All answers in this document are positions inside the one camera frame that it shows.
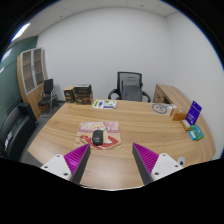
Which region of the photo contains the pink cartoon mouse pad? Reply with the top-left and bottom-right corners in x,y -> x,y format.
74,121 -> 121,150

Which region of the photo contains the black visitor chair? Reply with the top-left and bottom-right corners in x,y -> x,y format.
38,79 -> 55,109

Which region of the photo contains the small brown cardboard box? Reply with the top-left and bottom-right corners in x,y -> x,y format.
64,87 -> 75,103

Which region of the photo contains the black computer mouse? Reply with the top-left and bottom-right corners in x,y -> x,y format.
92,130 -> 103,146

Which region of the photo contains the white green leaflet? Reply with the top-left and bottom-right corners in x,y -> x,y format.
93,99 -> 117,109

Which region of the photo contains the wooden glass-door cabinet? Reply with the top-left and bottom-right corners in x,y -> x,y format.
17,48 -> 47,118

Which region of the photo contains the wooden side desk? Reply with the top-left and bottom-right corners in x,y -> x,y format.
152,83 -> 201,114

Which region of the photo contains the dark printed cardboard box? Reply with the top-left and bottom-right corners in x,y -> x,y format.
75,84 -> 93,105

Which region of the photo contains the orange wooden tissue box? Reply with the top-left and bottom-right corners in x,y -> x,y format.
170,108 -> 187,121

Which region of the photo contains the blue small card pack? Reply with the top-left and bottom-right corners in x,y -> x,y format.
189,131 -> 196,140

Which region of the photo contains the ceiling light panel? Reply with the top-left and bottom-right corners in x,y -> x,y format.
10,23 -> 30,43

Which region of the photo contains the green card pack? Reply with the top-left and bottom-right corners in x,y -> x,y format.
191,125 -> 204,140

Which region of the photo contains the tan small box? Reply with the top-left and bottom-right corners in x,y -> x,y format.
180,120 -> 191,131

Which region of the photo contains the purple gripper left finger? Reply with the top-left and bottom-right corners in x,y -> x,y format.
64,144 -> 91,184

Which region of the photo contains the purple standing sign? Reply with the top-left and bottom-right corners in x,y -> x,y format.
186,101 -> 202,125

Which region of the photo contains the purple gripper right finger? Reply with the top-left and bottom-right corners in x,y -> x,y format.
132,143 -> 159,185

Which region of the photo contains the black leather sofa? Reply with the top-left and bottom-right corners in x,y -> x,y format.
0,103 -> 37,161

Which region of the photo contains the black mesh office chair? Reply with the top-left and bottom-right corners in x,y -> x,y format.
108,71 -> 151,102

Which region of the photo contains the round patterned coaster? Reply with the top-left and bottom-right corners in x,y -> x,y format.
152,103 -> 172,114

